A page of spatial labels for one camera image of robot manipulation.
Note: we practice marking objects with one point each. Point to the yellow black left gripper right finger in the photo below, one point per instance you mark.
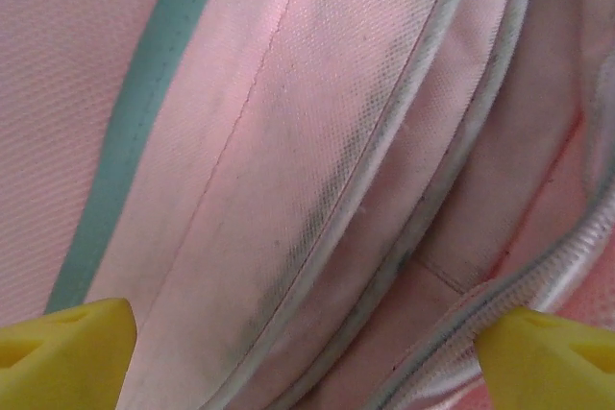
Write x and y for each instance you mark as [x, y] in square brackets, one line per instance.
[548, 367]

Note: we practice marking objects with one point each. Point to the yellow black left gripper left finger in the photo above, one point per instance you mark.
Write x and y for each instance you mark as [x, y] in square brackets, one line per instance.
[62, 362]

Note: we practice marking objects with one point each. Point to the pink student backpack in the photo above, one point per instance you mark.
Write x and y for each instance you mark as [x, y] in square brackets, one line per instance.
[288, 141]

